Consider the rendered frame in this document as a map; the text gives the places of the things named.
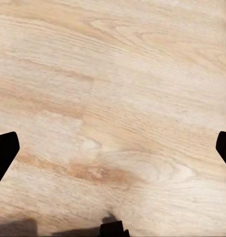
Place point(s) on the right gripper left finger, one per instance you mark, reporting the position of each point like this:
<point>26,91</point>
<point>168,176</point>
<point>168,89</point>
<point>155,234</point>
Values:
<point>9,147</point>

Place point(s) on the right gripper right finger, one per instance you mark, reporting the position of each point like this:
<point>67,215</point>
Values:
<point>221,145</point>

